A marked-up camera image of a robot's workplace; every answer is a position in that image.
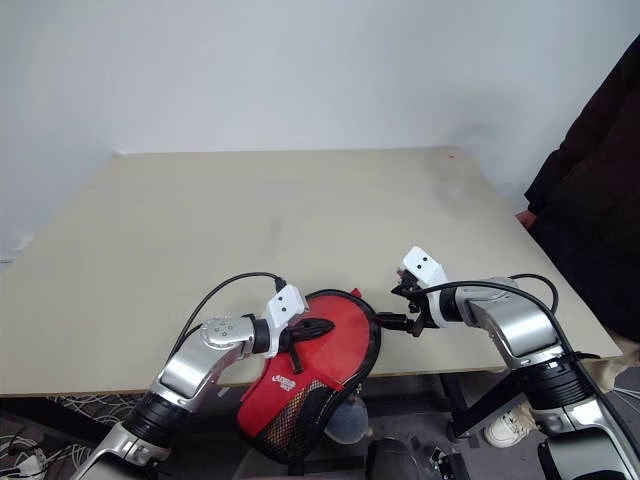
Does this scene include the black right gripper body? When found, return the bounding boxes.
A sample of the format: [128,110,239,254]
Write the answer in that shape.
[391,268,433,332]

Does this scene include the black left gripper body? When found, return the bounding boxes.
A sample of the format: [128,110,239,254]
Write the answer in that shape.
[278,321,308,354]

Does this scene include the red black paddle case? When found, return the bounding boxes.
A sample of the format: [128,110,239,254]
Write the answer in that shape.
[235,286,384,476]

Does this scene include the dark rounded shape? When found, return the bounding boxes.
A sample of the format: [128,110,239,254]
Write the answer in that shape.
[366,435,427,480]

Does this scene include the white sneaker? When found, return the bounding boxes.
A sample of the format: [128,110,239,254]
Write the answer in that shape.
[483,406,539,449]

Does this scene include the black box with white label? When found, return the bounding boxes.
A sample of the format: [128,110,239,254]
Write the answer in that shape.
[428,446,472,480]

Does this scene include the beige trousers of bystander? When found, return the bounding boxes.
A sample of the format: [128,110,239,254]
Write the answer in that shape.
[589,329,640,397]

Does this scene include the person in dark jacket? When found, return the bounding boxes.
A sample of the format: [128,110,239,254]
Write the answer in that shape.
[522,37,640,346]

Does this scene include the white power strip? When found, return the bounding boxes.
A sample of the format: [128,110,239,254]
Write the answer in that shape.
[6,447,50,476]

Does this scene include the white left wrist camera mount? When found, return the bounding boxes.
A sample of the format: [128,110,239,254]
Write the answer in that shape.
[263,284,308,360]

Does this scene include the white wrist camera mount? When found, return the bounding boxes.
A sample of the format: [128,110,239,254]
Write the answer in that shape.
[401,245,450,330]
[263,284,308,360]

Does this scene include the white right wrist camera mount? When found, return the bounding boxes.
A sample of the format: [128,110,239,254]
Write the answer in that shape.
[401,245,450,330]

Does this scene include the blue round plush keychain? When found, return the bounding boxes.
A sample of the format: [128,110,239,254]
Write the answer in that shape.
[324,397,372,445]

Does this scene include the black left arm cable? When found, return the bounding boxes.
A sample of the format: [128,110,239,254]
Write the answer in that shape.
[173,271,288,362]

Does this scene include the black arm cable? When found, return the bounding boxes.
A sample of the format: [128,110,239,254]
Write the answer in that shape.
[173,271,288,362]
[410,272,632,426]

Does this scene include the black table leg frame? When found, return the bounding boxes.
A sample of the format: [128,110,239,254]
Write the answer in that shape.
[434,369,534,442]

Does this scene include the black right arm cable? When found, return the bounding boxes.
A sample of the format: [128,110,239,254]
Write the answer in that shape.
[410,272,632,426]

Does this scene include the white floor cable tangle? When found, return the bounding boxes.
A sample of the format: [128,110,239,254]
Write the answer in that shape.
[0,389,139,480]

